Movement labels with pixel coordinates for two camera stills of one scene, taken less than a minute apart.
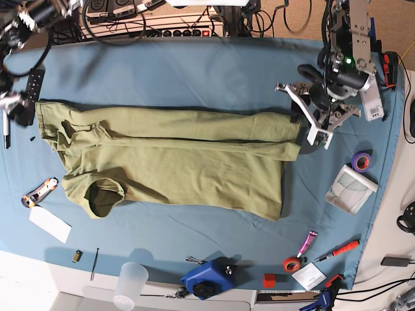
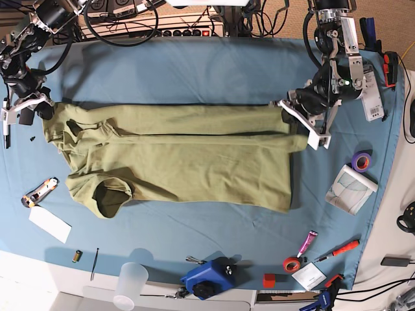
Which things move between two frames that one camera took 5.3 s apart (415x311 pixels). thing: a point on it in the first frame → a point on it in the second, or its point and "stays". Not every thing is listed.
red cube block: [270, 280] stays
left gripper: [22, 114] → [26, 94]
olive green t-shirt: [229, 160] stays
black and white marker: [6, 129] stays
